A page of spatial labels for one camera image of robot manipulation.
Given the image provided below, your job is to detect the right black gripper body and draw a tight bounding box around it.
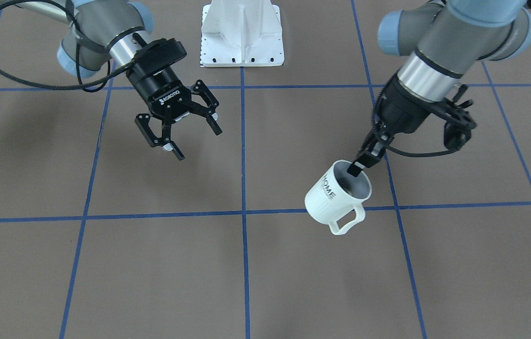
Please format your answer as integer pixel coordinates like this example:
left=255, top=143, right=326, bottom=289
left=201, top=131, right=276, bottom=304
left=133, top=66, right=196, bottom=122

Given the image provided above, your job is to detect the white ribbed HOME mug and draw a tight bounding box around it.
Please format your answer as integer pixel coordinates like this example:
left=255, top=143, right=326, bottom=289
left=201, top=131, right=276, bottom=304
left=304, top=160, right=372, bottom=235

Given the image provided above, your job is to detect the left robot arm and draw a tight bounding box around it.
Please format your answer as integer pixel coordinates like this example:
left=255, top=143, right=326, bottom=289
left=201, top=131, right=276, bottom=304
left=347, top=0, right=531, bottom=177

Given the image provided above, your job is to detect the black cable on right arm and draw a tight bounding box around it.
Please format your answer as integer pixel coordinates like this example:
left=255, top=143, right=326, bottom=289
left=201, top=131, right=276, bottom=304
left=0, top=0, right=127, bottom=93

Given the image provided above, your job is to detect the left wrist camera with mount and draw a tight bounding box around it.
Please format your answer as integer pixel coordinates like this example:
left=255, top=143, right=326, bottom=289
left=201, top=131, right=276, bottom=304
left=427, top=84, right=477, bottom=152

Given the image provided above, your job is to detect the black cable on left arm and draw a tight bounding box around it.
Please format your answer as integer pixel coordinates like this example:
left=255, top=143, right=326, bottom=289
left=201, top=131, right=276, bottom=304
left=369, top=97, right=459, bottom=157

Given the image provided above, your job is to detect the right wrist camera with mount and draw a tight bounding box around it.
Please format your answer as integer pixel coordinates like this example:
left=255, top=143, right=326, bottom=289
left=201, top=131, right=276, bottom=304
left=126, top=39, right=187, bottom=83

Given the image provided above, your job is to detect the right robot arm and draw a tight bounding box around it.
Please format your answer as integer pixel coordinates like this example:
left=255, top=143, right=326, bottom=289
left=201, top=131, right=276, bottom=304
left=0, top=0, right=222, bottom=160

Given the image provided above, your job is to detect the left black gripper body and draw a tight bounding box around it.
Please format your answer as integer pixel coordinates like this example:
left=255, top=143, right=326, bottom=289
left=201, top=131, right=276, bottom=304
left=372, top=74, right=445, bottom=137

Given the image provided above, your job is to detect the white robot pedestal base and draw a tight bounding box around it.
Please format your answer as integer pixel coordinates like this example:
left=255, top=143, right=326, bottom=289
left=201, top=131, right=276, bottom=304
left=200, top=0, right=285, bottom=67

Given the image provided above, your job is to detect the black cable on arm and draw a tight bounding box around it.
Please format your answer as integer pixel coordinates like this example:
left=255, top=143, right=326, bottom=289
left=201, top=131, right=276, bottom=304
left=369, top=97, right=459, bottom=157
left=0, top=0, right=127, bottom=93

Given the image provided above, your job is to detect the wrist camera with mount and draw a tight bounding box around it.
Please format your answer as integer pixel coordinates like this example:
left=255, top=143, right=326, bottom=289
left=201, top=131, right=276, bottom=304
left=126, top=39, right=187, bottom=83
left=427, top=84, right=477, bottom=152

